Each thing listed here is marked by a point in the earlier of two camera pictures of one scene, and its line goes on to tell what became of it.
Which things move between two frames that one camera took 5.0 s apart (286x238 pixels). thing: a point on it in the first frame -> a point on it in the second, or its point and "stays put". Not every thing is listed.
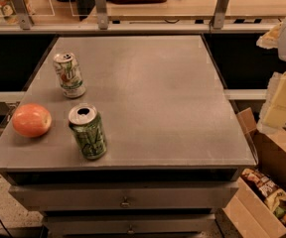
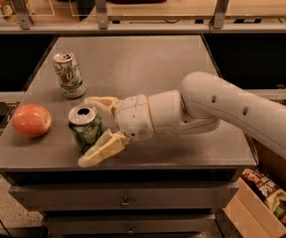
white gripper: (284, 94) -> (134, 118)
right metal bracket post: (221, 7) stays put
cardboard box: (252, 215) stays put
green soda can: (86, 125) stays put
